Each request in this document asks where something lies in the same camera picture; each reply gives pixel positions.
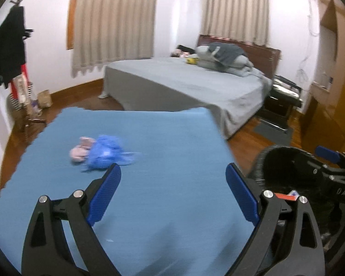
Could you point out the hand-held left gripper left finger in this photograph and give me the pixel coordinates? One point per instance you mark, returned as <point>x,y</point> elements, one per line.
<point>106,192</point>

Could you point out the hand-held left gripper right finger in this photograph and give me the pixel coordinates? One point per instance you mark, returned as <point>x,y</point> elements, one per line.
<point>241,195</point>

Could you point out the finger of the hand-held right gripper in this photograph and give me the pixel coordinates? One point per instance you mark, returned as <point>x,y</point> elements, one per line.
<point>314,166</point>
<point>327,153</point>

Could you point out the black trash bin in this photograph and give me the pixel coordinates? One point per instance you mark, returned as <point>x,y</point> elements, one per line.
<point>281,164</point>

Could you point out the blue plastic bag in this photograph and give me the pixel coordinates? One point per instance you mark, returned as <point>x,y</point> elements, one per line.
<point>103,152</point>

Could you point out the blue and white box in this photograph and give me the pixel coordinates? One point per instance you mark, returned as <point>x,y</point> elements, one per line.
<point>294,194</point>

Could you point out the pink crumpled cloth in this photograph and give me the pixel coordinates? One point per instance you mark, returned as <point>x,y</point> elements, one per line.
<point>79,152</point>

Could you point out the grey floor mat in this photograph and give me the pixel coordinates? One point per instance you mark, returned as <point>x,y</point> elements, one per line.
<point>276,135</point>

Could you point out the black bedside chair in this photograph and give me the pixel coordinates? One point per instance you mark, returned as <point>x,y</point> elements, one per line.
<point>279,106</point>

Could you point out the blue table cover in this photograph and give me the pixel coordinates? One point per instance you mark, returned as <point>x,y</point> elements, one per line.
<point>161,149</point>

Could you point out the brown paper bag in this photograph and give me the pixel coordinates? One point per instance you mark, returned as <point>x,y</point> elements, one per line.
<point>45,99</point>

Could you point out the grey pillows and blanket pile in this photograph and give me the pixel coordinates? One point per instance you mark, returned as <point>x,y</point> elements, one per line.
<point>264,57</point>

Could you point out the bed with grey sheet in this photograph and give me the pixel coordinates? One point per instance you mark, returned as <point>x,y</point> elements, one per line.
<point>189,86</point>

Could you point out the folded grey duvet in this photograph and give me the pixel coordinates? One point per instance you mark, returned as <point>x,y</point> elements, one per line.
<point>238,66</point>

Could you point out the striped bag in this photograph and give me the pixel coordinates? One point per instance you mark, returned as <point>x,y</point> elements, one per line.
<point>20,103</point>

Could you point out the red garment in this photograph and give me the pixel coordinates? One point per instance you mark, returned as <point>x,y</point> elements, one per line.
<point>18,86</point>

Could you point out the dark grey garment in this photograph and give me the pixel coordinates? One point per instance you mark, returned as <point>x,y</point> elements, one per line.
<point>227,51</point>

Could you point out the yellow toy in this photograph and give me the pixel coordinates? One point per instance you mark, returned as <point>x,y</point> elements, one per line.
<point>191,60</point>

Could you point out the pink plush toy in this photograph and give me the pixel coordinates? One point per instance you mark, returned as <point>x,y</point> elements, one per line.
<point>184,52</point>

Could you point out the narrow beige curtain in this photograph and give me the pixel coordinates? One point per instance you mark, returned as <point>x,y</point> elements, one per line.
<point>235,14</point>

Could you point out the wide beige curtain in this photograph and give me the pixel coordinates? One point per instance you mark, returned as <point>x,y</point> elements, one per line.
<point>115,26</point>

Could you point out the black coat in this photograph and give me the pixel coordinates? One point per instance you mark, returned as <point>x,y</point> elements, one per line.
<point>11,49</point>

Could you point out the wooden window frame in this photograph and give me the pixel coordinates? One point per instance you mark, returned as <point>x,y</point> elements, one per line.
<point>71,20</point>

